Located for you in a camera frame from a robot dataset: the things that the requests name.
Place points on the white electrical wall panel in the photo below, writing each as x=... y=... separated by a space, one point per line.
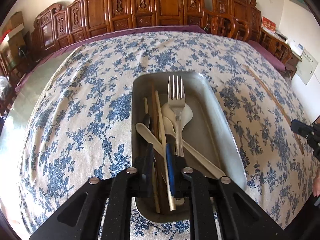
x=306 y=67

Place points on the purple armchair cushion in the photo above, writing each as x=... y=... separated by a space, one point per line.
x=267 y=55

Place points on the wooden side table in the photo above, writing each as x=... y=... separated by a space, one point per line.
x=281 y=51

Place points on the carved wooden armchair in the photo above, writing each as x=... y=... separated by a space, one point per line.
x=246 y=16

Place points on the stacked cardboard boxes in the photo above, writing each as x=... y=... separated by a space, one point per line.
x=13 y=46

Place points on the person's right hand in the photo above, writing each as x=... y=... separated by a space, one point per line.
x=316 y=185

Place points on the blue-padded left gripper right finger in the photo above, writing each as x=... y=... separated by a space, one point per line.
x=219 y=209

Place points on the white plastic fork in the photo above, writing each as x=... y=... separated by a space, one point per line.
x=212 y=168

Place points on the white plastic spoon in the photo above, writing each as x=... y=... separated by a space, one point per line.
x=149 y=137

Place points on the red gift box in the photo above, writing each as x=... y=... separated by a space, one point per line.
x=268 y=25

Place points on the light wooden chopstick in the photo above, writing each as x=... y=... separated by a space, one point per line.
x=154 y=182
x=171 y=199

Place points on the stainless steel fork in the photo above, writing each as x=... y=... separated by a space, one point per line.
x=176 y=101

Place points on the carved wooden long sofa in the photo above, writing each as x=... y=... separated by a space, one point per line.
x=56 y=28

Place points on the white router box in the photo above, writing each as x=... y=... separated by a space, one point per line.
x=296 y=47

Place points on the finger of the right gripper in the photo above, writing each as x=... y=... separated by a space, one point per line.
x=302 y=129

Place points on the grey metal rectangular tray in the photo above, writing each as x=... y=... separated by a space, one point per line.
x=208 y=132

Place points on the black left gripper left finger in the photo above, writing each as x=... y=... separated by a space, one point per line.
x=101 y=209

